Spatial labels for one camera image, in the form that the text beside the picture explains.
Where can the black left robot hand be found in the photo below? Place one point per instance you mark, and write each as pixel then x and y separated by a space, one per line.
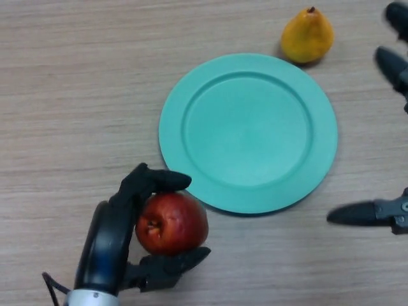
pixel 105 242

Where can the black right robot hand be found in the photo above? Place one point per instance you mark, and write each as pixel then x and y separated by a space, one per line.
pixel 360 215

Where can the red apple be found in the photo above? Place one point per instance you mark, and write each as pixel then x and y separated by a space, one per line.
pixel 178 223

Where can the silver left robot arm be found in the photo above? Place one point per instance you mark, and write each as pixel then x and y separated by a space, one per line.
pixel 92 299

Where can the green round plate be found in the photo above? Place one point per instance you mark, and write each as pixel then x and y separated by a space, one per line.
pixel 248 134

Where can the yellow pear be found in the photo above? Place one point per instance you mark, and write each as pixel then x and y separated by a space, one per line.
pixel 307 36

